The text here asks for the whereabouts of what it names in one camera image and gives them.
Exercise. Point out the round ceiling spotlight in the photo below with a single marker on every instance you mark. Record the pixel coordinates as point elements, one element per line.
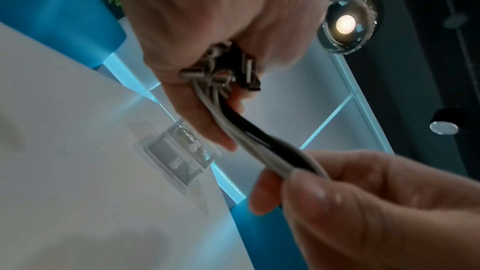
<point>444,123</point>

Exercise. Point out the cyan vertical wall light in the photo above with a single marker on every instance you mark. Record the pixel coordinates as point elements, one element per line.
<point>326,120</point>

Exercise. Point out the person's right hand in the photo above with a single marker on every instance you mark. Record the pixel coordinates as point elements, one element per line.
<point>375,218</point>

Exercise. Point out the person's left hand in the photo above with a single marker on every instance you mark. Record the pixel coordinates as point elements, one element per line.
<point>210,5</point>

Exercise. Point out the white box with drawers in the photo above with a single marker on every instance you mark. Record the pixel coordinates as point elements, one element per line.
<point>180,156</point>

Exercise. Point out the cyan ceiling light strip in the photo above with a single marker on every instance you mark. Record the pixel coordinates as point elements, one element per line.
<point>367,105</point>

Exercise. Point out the glass globe pendant lamp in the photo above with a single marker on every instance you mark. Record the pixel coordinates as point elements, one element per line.
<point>347,24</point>

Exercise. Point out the blue leather sofa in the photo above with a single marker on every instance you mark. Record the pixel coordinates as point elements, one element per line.
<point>48,11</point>
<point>266,239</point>

